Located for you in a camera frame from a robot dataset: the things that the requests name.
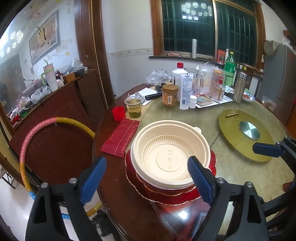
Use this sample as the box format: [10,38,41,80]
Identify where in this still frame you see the large beige plastic bowl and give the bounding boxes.
[130,120,211,190]

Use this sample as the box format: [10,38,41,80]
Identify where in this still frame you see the pink yellow hula hoop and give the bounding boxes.
[19,117,103,220]

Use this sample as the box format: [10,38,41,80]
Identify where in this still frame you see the gold glitter turntable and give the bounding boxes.
[218,109,273,163]

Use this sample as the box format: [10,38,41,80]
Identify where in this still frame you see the clear plastic container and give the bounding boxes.
[261,96,276,112]

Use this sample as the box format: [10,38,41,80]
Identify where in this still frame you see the gold wrapped stick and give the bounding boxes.
[226,112,240,118]

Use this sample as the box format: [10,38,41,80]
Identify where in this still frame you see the blue white food plate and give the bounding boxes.
[242,92,255,102]

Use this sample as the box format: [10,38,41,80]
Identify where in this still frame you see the grey refrigerator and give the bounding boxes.
[256,44,295,125]

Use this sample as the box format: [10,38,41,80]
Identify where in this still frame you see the red scalloped plate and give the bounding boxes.
[124,149,218,206]

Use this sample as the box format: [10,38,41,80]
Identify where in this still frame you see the wooden sideboard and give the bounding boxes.
[6,68,110,186]

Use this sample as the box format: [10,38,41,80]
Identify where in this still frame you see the steel thermos flask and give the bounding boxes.
[233,72,247,103]

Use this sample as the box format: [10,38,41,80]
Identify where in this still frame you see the wooden chair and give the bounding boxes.
[236,61,265,97]

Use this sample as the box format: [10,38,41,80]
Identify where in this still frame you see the small book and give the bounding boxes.
[197,96,213,106]

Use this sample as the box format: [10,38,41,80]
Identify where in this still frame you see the green plastic bottle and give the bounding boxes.
[224,51,237,87]

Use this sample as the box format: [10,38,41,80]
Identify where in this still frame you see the small white pill bottle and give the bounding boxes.
[189,95,197,109]

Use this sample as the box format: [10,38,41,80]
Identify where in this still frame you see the clear glass pitcher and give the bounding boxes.
[193,62,214,94]

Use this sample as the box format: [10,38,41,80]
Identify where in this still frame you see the red packet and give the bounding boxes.
[101,118,140,158]

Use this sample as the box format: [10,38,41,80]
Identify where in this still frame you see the white tube carton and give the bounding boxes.
[180,73,194,110]

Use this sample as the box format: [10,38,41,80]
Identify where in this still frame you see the peanut butter jar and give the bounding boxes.
[162,84,179,106]

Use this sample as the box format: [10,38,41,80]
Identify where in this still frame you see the red white liquor bottle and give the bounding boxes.
[171,62,188,102]

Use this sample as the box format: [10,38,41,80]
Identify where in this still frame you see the dark barred window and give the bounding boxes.
[150,1,266,69]

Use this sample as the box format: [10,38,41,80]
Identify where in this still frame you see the white paper roll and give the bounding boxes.
[191,39,197,59]

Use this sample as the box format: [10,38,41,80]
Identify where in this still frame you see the red plastic cup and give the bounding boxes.
[112,106,125,122]

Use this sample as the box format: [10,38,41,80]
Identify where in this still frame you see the white tumbler with straw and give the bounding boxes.
[41,60,58,92]

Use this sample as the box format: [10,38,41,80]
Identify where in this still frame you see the clear cup of tea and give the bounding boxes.
[125,97,142,118]

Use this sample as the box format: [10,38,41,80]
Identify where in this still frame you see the framed wall picture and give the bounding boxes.
[29,10,60,65]

